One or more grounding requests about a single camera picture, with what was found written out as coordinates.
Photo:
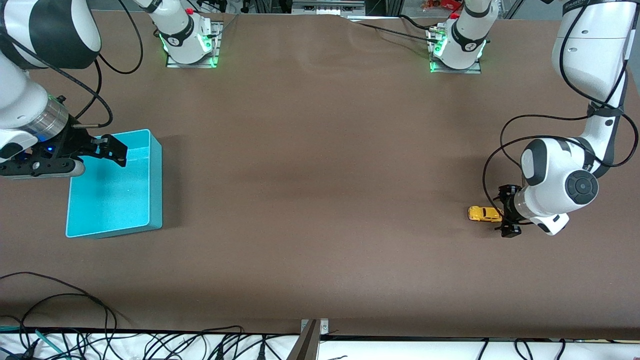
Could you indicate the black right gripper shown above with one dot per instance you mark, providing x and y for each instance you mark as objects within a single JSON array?
[{"x": 75, "y": 140}]

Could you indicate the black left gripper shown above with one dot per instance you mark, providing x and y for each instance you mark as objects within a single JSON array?
[{"x": 509, "y": 204}]

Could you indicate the yellow toy beetle car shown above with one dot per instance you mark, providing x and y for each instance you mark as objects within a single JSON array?
[{"x": 482, "y": 214}]

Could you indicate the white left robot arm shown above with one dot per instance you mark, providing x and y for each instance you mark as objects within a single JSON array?
[{"x": 550, "y": 180}]

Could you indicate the teal plastic box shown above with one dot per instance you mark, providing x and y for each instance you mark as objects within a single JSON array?
[{"x": 115, "y": 200}]

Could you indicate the red packet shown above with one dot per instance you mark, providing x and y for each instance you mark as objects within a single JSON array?
[{"x": 442, "y": 4}]

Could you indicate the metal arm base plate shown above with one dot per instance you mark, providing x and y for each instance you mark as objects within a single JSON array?
[
  {"x": 216, "y": 45},
  {"x": 472, "y": 71}
]

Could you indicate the metal corner bracket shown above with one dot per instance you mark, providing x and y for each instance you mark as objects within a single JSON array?
[{"x": 324, "y": 327}]

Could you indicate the dark metal post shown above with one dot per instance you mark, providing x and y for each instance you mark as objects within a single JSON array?
[{"x": 306, "y": 348}]

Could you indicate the aluminium frame profile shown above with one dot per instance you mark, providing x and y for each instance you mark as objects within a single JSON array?
[{"x": 327, "y": 7}]

